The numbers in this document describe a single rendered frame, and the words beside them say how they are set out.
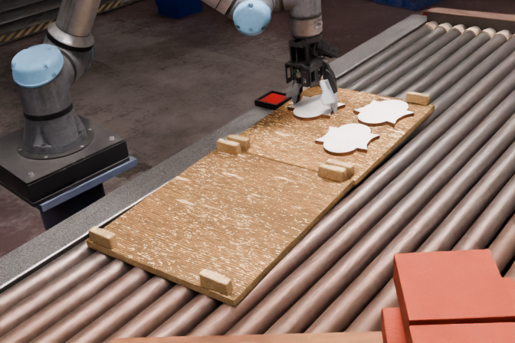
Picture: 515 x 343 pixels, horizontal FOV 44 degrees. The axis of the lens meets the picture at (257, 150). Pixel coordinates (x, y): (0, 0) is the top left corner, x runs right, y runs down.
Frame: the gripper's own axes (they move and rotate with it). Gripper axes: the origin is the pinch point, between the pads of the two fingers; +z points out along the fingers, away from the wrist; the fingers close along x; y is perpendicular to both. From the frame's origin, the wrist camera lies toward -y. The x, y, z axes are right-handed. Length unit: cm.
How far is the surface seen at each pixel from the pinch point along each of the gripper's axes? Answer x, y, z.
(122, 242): -2, 66, 0
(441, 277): 69, 92, -40
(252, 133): -6.6, 18.5, 0.4
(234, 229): 14, 52, 0
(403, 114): 22.0, -4.0, -0.4
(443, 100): 25.1, -21.0, 2.6
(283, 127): -1.7, 12.5, 0.5
